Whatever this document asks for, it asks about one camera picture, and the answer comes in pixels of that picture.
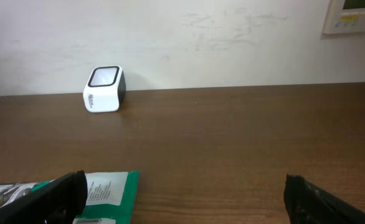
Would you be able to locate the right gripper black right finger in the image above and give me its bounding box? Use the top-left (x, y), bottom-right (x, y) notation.
top-left (283, 174), bottom-right (365, 224)

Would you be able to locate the beige wall thermostat panel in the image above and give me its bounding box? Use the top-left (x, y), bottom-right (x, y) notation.
top-left (323, 0), bottom-right (365, 34)

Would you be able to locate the green white wipes packet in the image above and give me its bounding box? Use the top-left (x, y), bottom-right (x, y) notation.
top-left (0, 171), bottom-right (139, 224)

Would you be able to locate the white barcode scanner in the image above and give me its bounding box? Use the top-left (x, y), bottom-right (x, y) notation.
top-left (83, 65), bottom-right (126, 113)

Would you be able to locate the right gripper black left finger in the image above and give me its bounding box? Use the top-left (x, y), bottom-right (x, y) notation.
top-left (0, 170), bottom-right (88, 224)

